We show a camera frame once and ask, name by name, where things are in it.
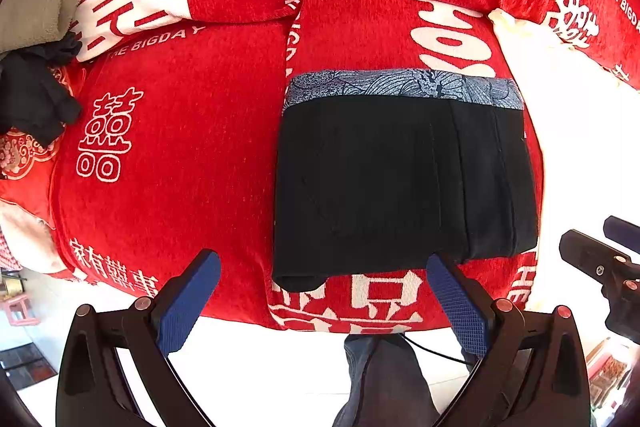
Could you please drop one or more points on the pink stool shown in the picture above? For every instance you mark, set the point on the pink stool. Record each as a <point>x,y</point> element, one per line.
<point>17,312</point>

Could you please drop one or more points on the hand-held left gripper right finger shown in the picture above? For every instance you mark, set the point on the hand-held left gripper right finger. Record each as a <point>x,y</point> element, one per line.
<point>457,307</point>

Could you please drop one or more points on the grey towel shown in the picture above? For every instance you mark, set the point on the grey towel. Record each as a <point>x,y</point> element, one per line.
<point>35,7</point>

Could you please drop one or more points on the red patterned pillow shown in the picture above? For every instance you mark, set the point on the red patterned pillow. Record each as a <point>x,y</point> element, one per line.
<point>22,172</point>

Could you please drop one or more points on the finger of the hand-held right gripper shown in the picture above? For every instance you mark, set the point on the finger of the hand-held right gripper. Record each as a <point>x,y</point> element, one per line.
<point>622,232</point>
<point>585,252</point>

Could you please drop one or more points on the red printed blanket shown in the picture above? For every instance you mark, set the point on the red printed blanket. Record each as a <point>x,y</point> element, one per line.
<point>200,132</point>

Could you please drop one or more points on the dark cloth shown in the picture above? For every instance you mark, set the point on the dark cloth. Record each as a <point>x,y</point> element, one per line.
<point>30,92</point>

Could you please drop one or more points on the black pants with blue waistband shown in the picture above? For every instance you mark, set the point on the black pants with blue waistband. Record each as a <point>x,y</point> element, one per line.
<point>390,182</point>

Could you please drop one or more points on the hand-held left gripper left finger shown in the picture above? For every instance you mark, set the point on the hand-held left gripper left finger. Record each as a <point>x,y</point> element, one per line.
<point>187,302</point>

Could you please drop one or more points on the peach blanket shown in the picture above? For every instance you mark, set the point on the peach blanket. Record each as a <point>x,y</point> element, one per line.
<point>575,132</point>

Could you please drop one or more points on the person's leg in jeans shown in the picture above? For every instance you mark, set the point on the person's leg in jeans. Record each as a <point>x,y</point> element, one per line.
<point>385,382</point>

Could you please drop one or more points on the white cloth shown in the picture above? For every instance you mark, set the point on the white cloth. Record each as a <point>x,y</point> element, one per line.
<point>27,242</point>

